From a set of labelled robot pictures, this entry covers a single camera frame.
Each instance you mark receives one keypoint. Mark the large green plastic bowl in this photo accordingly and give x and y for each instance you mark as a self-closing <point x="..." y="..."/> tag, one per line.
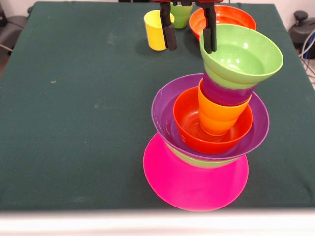
<point x="201" y="162"/>

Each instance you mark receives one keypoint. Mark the yellow plastic cup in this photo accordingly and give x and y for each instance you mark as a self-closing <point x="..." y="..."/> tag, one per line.
<point x="153" y="32"/>

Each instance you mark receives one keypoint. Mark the purple plastic cup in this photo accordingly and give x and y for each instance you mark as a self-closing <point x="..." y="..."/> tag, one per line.
<point x="221" y="94"/>

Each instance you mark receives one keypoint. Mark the dark green tablecloth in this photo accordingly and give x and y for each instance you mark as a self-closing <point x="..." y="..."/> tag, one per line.
<point x="73" y="159"/>

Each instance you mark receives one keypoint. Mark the large red-orange plastic bowl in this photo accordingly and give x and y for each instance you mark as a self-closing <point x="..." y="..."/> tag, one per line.
<point x="229" y="16"/>

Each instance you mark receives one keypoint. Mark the pink plastic bowl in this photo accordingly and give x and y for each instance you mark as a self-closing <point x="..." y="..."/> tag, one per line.
<point x="197" y="186"/>

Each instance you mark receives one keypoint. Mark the grey office chair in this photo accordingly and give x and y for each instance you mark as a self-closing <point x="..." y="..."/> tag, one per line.
<point x="12" y="29"/>

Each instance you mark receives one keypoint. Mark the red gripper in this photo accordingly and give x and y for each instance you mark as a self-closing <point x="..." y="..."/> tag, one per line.
<point x="187" y="1"/>

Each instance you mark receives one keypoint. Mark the small green plastic bowl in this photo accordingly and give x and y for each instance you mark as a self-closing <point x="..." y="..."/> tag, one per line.
<point x="241" y="54"/>

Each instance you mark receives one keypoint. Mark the black chair base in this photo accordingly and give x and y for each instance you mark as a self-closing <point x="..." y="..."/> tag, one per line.
<point x="301" y="29"/>

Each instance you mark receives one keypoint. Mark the purple plastic bowl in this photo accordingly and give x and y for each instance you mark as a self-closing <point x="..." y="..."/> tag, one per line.
<point x="162" y="118"/>

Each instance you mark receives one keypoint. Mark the orange plastic cup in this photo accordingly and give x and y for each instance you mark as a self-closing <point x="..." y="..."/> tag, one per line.
<point x="216" y="115"/>

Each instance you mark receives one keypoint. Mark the green plastic cup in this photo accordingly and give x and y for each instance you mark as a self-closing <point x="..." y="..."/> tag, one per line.
<point x="182" y="17"/>

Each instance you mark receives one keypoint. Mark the small red-orange plastic bowl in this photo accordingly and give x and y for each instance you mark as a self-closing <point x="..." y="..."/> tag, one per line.
<point x="187" y="132"/>

